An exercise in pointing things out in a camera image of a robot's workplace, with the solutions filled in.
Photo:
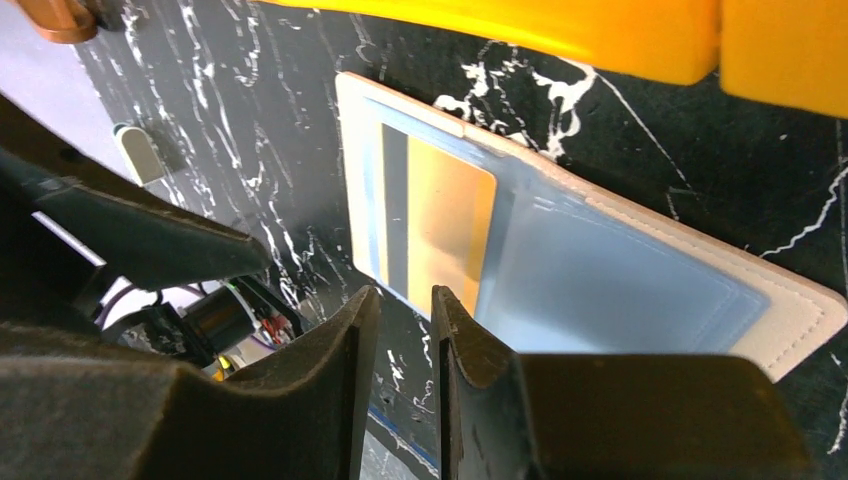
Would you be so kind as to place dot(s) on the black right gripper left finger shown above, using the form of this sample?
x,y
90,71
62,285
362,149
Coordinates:
x,y
74,407

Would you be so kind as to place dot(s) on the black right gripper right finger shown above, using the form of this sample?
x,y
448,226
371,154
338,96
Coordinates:
x,y
508,415

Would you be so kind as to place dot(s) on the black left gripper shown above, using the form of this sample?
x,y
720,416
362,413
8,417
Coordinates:
x,y
70,225

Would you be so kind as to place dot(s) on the white leather card holder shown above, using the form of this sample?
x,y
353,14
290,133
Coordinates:
x,y
573,268

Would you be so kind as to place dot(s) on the gold card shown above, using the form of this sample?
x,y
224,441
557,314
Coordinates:
x,y
438,215

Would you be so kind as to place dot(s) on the yellow three-compartment plastic tray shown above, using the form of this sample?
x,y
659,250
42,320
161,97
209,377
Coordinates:
x,y
786,53

